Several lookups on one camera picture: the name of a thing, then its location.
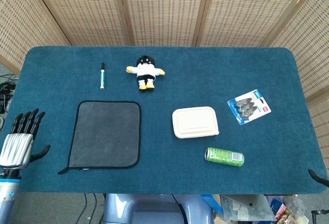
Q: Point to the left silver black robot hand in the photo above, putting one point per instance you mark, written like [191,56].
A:
[16,145]

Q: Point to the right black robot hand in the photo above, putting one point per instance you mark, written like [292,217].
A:
[317,177]

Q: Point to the grey green cloth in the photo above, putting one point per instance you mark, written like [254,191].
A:
[108,134]

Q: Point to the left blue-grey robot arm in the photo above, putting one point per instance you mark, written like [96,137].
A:
[7,195]

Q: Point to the colourful snack packets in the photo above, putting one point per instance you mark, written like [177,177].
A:
[285,208]

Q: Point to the clear plastic storage bin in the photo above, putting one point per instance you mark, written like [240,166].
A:
[244,208]

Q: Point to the green drink can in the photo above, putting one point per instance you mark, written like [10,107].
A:
[225,156]

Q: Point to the blue blister pack of clips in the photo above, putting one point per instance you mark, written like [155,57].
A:
[248,107]

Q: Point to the blue plastic crate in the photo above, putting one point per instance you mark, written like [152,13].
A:
[212,203]

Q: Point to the white green marker pen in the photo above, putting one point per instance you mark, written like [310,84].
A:
[102,77]

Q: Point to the cream lidded food container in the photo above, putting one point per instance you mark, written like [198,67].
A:
[195,122]

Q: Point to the blue carpet table mat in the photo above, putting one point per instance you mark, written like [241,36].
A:
[180,170]

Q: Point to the black white plush doll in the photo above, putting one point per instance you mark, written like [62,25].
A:
[146,73]

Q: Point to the blue-grey robot torso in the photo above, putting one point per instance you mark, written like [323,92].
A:
[154,208]

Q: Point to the wicker folding screen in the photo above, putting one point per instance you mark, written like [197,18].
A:
[164,10]

